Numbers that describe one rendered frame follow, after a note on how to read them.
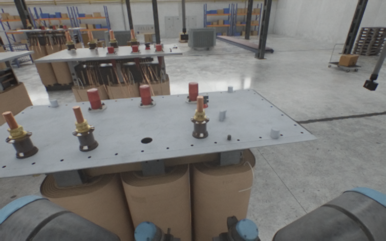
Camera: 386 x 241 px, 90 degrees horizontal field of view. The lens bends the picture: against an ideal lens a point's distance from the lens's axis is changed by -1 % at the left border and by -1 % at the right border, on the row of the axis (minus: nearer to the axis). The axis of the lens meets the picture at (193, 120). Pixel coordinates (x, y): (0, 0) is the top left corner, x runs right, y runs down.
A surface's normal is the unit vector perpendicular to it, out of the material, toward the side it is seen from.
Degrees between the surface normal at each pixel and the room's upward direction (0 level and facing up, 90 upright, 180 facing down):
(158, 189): 90
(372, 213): 15
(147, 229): 19
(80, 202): 90
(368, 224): 26
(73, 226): 33
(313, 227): 38
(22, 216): 3
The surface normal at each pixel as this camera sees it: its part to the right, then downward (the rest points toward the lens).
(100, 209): 0.49, 0.40
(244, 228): 0.12, -0.69
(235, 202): 0.17, 0.46
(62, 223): 0.32, -0.90
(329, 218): -0.37, -0.87
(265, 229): -0.02, -0.88
